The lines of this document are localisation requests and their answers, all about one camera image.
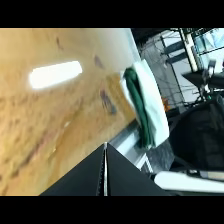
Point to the green garment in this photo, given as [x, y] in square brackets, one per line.
[140, 106]

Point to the white garment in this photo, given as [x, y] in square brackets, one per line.
[154, 100]

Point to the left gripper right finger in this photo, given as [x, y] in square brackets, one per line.
[128, 176]

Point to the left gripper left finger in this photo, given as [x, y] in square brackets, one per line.
[85, 176]

